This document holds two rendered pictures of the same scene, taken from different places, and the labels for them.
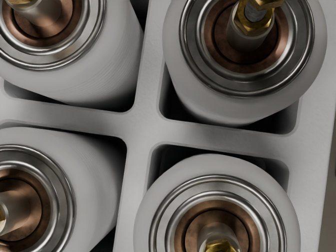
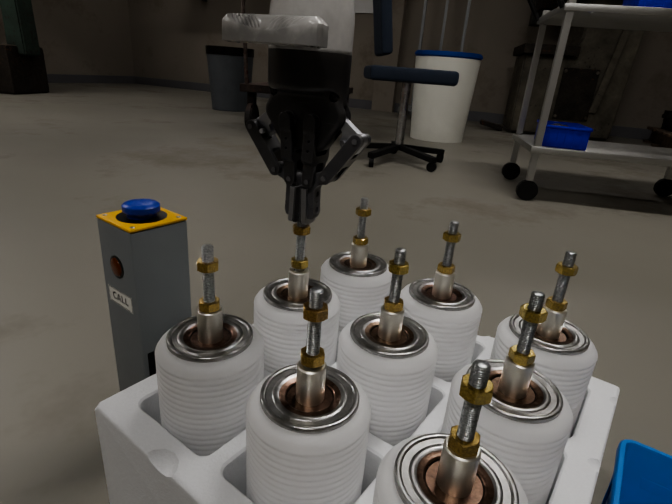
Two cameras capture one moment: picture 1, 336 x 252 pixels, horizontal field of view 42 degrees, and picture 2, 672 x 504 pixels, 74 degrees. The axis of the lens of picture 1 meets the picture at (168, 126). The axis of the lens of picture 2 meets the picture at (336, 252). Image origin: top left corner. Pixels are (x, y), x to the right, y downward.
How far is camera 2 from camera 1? 0.39 m
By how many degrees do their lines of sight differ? 72
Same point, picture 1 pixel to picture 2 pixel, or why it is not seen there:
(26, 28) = (328, 392)
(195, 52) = (243, 339)
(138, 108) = not seen: hidden behind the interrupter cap
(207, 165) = (278, 312)
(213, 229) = (295, 281)
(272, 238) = (274, 285)
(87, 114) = not seen: hidden behind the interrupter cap
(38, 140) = (357, 351)
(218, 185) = (280, 303)
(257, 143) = not seen: hidden behind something
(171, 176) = (298, 317)
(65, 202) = (357, 324)
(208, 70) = (244, 331)
